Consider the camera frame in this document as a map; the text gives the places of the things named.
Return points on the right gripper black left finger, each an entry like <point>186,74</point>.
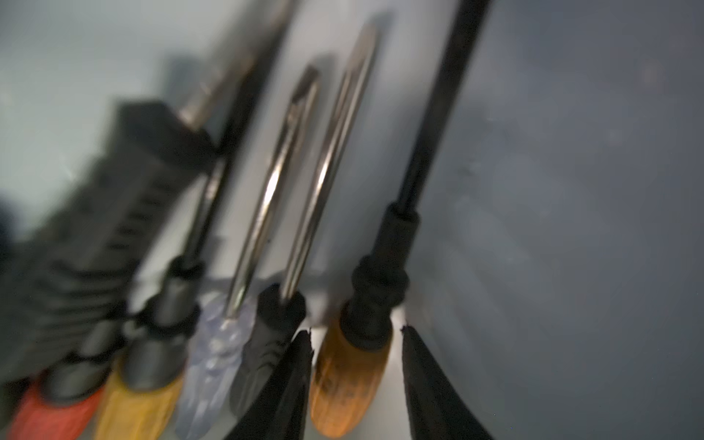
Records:
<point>280,411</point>

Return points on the white plastic storage box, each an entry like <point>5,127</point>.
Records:
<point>557,274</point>

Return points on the yellow handle screwdriver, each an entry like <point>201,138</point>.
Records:
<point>147,378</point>

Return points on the clear handle screwdriver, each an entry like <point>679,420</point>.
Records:
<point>223,362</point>

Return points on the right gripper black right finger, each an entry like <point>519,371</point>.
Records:
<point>434,409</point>

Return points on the amber handle black-shaft screwdriver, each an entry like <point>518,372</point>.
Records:
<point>355,350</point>

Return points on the red handle screwdriver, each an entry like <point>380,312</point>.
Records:
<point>61,402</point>

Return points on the black grey handle screwdriver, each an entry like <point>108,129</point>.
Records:
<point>281,308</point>

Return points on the black ribbed handle screwdriver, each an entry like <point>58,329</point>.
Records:
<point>56,285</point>

